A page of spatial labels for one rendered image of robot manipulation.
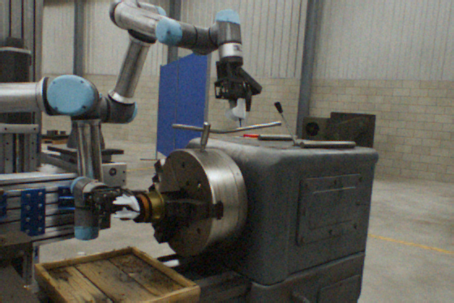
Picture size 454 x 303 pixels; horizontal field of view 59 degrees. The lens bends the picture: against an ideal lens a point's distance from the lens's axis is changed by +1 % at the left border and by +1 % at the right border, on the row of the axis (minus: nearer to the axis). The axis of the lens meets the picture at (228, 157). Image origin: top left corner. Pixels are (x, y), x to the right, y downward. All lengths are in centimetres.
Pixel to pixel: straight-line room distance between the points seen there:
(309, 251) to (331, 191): 21
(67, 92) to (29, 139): 53
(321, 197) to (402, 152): 978
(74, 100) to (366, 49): 1049
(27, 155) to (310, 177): 109
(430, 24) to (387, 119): 242
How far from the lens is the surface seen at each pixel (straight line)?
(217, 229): 110
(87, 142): 141
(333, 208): 138
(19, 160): 176
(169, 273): 117
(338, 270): 151
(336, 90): 1146
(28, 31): 184
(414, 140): 1101
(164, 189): 116
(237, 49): 126
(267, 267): 120
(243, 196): 114
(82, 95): 125
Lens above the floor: 136
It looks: 7 degrees down
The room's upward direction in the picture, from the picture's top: 4 degrees clockwise
